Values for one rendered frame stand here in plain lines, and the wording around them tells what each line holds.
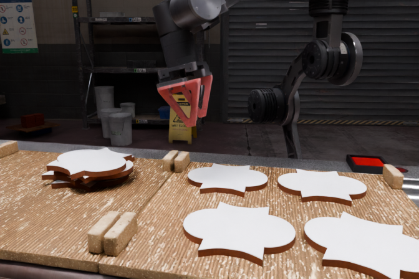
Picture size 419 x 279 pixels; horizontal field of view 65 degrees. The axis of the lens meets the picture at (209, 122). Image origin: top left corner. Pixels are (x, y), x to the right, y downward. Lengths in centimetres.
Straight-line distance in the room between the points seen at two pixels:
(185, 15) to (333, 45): 84
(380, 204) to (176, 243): 32
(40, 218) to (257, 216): 31
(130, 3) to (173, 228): 512
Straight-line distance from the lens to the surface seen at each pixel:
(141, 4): 542
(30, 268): 48
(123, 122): 409
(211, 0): 51
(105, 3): 560
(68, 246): 46
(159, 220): 48
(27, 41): 615
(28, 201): 60
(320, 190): 57
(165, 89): 51
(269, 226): 45
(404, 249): 46
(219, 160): 77
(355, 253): 43
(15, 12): 626
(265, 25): 518
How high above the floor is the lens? 117
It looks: 13 degrees down
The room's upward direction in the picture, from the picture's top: straight up
